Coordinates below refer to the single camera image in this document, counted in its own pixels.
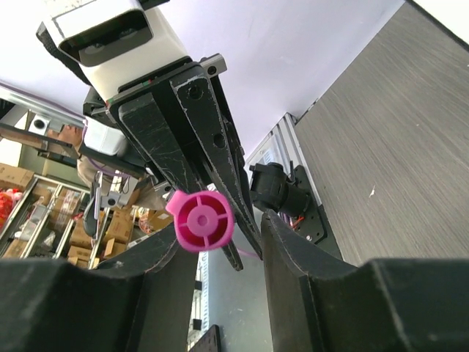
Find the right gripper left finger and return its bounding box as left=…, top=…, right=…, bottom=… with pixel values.
left=1, top=227, right=198, bottom=351

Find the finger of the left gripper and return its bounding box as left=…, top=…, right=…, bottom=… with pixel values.
left=171, top=75, right=263, bottom=259
left=119, top=93, right=204, bottom=194

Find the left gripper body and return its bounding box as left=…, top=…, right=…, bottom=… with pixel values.
left=84, top=54, right=226, bottom=161

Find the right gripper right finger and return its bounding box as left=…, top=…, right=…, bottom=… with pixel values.
left=261, top=211, right=468, bottom=351

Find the white marker with pink cap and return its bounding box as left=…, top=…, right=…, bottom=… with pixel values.
left=166, top=191, right=235, bottom=253

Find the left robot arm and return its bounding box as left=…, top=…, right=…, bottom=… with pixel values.
left=84, top=54, right=328, bottom=271

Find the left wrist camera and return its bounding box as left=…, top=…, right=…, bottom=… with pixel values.
left=41, top=0, right=188, bottom=100

